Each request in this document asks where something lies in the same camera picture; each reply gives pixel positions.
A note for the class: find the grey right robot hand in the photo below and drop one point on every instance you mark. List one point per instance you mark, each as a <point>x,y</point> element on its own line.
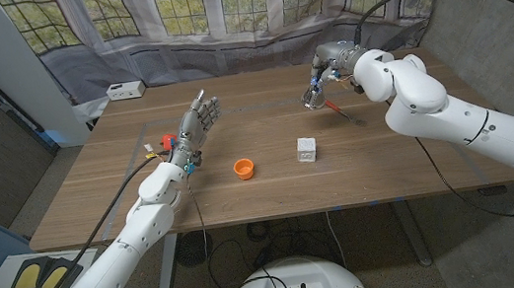
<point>337,56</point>

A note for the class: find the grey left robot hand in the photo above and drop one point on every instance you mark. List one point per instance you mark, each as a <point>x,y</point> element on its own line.
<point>192,127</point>

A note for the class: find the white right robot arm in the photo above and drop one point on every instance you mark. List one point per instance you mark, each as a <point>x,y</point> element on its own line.
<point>431,106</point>

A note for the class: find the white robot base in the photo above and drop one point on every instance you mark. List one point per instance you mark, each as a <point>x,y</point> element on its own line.
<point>294,278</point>

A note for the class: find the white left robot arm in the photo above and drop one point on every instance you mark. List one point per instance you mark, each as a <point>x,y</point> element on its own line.
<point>148,223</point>

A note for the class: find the orange cup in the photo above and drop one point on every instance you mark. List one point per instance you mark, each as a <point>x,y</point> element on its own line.
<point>244,169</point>

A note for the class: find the white cube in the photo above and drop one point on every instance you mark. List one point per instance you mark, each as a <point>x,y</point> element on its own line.
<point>306,150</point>

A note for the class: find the red toy tomato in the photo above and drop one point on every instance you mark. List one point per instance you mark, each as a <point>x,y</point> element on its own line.
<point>167,141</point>

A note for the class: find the white power strip box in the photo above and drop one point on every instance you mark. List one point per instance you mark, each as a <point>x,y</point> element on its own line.
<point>125,90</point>

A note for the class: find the printed window backdrop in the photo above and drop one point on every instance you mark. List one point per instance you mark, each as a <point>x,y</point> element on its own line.
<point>240,17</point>

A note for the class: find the round black fan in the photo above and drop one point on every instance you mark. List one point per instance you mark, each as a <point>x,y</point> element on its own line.
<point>191,249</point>

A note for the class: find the white table leg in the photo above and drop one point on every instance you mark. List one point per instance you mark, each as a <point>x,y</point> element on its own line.
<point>166,265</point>

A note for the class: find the grey table leg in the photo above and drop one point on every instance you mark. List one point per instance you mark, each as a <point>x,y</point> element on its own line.
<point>413,238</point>

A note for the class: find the white pillar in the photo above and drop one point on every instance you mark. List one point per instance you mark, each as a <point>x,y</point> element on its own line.
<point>2,58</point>

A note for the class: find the yellow black foot pedal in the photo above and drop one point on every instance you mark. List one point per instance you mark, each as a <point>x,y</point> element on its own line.
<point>28,276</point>
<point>56,279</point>

